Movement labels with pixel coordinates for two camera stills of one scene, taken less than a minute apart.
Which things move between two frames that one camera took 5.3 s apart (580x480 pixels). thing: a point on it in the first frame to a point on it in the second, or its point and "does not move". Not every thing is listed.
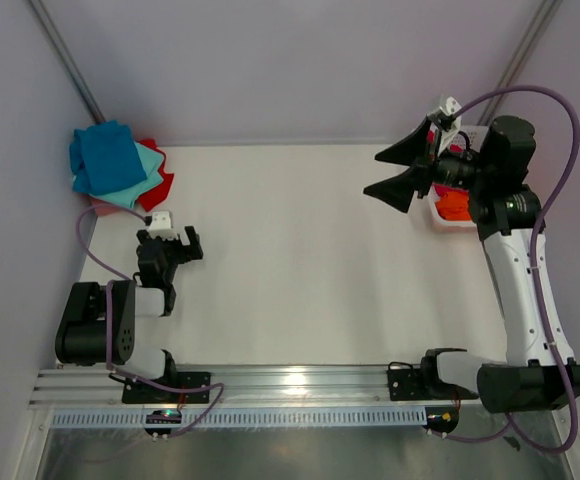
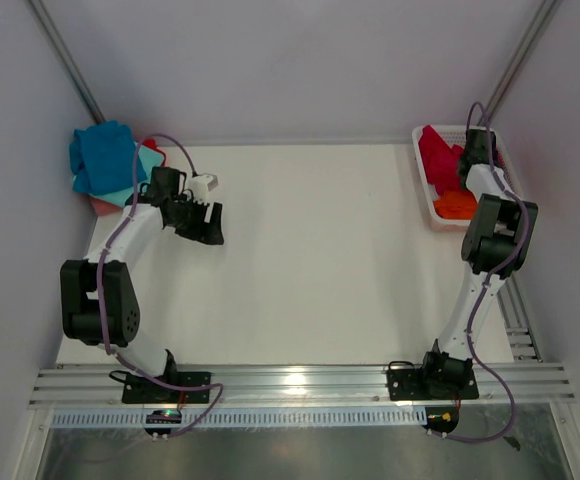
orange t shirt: (454, 205) does not move
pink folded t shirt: (103, 208) does not move
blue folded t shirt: (103, 158) does not move
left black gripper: (192, 249) to (206, 232)
